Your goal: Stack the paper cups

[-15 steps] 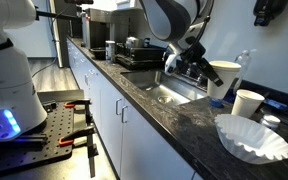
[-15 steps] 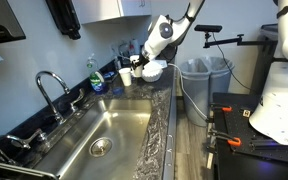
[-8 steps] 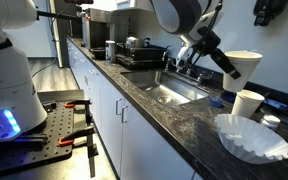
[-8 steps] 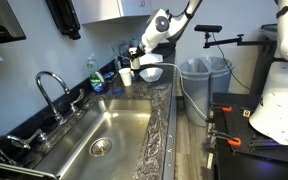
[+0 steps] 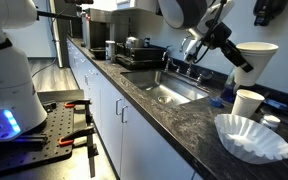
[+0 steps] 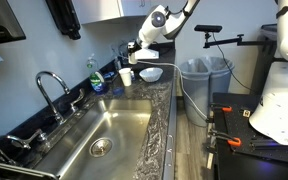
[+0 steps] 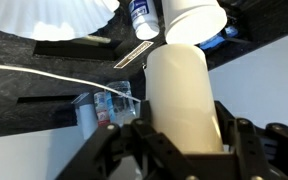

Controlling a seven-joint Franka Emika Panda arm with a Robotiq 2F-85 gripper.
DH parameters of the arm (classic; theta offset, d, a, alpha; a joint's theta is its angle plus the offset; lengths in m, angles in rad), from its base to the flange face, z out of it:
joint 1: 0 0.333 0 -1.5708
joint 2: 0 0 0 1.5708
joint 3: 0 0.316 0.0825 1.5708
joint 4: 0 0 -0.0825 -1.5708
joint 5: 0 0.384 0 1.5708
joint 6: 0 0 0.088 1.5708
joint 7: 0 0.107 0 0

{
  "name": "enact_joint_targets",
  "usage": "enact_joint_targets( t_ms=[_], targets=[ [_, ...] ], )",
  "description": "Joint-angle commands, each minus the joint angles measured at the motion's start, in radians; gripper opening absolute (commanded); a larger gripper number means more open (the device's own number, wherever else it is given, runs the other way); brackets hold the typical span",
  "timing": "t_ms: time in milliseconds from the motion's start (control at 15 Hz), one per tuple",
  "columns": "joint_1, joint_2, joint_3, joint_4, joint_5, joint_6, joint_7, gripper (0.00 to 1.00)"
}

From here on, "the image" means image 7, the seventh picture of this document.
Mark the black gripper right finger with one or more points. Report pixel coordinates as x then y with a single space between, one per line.
270 153

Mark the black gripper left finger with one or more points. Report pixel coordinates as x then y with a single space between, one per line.
110 156

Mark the white paper cup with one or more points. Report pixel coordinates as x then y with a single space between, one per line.
194 20
180 100

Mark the white coffee filter stack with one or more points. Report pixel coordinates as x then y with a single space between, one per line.
50 16

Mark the white bottle red label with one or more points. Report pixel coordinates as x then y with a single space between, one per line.
101 110

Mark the clear plastic bottle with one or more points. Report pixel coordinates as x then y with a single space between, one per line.
120 106

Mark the blue plastic item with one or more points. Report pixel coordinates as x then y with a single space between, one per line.
217 39

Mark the small white pill bottle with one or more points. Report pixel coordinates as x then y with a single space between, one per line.
144 20

